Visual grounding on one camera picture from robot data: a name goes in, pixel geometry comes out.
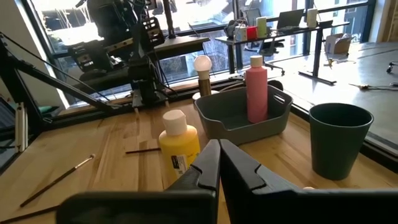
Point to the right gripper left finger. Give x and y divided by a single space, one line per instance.
140 208

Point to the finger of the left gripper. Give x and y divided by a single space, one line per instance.
154 32

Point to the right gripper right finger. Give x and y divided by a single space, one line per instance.
295 208

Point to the thin dark red paintbrush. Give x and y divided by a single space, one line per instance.
143 151

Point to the large yellow paint bottle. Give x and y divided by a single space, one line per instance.
177 146

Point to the large pink paint bottle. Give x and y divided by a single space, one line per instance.
256 93

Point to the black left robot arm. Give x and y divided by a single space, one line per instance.
143 81

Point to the grey desk panel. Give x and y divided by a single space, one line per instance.
183 46

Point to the teal ribbed plastic cup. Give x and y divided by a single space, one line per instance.
339 146

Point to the red box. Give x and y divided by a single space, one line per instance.
252 33

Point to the grey-teal plastic bin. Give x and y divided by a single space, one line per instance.
217 115

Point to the green cylinder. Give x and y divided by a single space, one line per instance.
261 27

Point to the office chair star base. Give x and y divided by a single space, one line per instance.
270 49

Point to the black standing desk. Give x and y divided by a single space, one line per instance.
280 32

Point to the dark laptop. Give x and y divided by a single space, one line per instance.
290 18

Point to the white aluminium extrusion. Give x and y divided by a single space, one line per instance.
21 127

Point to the white cylinder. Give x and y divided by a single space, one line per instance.
312 18

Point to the cardboard box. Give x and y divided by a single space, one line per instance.
339 45

